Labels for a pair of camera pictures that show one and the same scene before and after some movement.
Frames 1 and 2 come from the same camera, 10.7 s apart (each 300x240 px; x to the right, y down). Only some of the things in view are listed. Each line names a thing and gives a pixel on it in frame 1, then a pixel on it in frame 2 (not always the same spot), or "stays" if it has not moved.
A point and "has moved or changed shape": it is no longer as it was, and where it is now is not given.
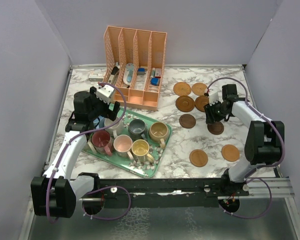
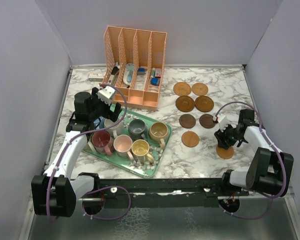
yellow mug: x=140 y=148 stays
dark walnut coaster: x=187 y=121 stays
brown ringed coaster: x=185 y=103 stays
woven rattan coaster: x=182 y=89 stays
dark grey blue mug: x=138 y=129 stays
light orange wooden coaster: x=198 y=158 to x=190 y=139
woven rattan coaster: x=199 y=89 stays
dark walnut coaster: x=216 y=128 has moved or changed shape
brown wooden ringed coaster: x=200 y=102 stays
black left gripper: x=94 y=98 stays
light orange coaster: x=230 y=153 has moved or changed shape
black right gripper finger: x=210 y=113 to x=222 y=141
